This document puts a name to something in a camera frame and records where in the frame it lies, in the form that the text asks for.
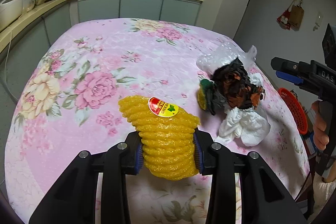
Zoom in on clear plastic bag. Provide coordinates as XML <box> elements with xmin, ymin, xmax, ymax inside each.
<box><xmin>196</xmin><ymin>42</ymin><xmax>257</xmax><ymax>75</ymax></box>

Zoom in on yellow foam fruit net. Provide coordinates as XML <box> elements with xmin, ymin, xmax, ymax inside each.
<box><xmin>118</xmin><ymin>95</ymin><xmax>201</xmax><ymax>181</ymax></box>

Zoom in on black and brown paper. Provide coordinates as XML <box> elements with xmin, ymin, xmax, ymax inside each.
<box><xmin>211</xmin><ymin>57</ymin><xmax>264</xmax><ymax>110</ymax></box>

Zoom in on red mesh trash basket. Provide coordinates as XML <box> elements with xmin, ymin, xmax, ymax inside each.
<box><xmin>278</xmin><ymin>88</ymin><xmax>308</xmax><ymax>135</ymax></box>

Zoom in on grey kitchen counter cabinets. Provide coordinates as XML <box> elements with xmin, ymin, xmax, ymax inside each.
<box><xmin>0</xmin><ymin>0</ymin><xmax>205</xmax><ymax>62</ymax></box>

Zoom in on person's right hand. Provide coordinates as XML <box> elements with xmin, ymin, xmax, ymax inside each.
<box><xmin>311</xmin><ymin>101</ymin><xmax>329</xmax><ymax>151</ymax></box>

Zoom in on hanging red brown bags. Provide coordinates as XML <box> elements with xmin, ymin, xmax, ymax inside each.
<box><xmin>276</xmin><ymin>0</ymin><xmax>305</xmax><ymax>31</ymax></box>

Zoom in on white crumpled tissue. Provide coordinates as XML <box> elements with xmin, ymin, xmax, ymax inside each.
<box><xmin>216</xmin><ymin>73</ymin><xmax>271</xmax><ymax>147</ymax></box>

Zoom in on green yellow scrub sponge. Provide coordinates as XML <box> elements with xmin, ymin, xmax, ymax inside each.
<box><xmin>197</xmin><ymin>79</ymin><xmax>224</xmax><ymax>115</ymax></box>

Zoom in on pink floral tablecloth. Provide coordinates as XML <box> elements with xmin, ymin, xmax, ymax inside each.
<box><xmin>5</xmin><ymin>19</ymin><xmax>309</xmax><ymax>223</ymax></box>

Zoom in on white rice cooker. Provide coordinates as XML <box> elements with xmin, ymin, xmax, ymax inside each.
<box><xmin>0</xmin><ymin>0</ymin><xmax>23</xmax><ymax>32</ymax></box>

